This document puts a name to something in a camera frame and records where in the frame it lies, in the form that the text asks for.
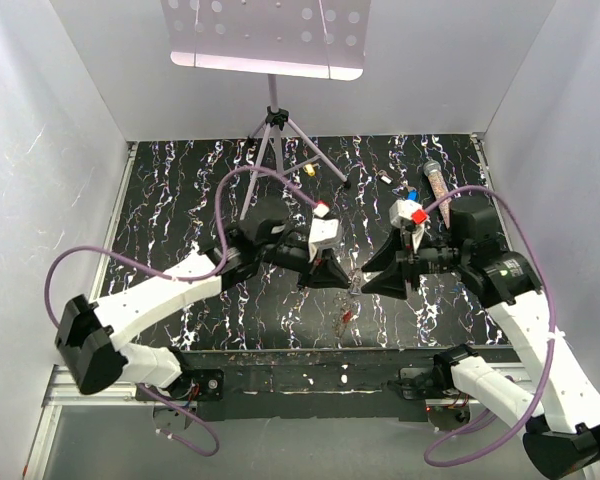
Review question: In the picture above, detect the sprinkles filled tube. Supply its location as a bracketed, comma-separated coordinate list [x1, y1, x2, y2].
[423, 160, 450, 229]

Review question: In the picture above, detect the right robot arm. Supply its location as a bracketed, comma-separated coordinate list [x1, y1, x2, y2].
[362, 196, 600, 479]

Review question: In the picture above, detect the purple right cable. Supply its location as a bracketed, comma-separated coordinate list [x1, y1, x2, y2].
[422, 185, 557, 467]

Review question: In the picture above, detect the lilac music stand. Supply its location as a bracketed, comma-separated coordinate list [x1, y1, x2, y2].
[160, 0, 372, 221]

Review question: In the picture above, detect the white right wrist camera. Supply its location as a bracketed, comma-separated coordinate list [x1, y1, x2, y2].
[389, 199, 429, 252]

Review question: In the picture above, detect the purple cable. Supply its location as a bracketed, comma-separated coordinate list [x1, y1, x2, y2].
[422, 185, 557, 467]
[43, 165, 329, 457]

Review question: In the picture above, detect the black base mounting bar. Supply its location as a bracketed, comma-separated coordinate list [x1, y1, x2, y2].
[144, 344, 481, 424]

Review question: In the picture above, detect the yellow key tag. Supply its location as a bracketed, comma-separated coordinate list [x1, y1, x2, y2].
[303, 164, 316, 177]

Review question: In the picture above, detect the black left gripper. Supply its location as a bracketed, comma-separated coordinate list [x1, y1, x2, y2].
[256, 237, 351, 293]

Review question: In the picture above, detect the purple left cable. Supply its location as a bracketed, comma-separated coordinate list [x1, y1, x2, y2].
[43, 165, 329, 457]

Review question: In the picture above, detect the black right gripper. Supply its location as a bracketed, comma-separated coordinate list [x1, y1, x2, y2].
[360, 223, 469, 300]

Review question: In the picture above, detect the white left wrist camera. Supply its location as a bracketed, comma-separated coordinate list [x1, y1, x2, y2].
[307, 201, 343, 262]

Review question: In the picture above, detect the aluminium frame rail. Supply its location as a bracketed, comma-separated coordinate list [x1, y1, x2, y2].
[22, 142, 138, 479]

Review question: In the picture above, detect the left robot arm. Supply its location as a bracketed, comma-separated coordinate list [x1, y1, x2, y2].
[56, 197, 350, 400]

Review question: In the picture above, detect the chain of metal keyrings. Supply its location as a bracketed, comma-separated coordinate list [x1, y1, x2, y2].
[329, 292, 361, 346]

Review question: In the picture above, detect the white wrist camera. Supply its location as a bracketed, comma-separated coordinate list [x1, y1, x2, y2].
[307, 201, 343, 262]
[389, 199, 429, 252]

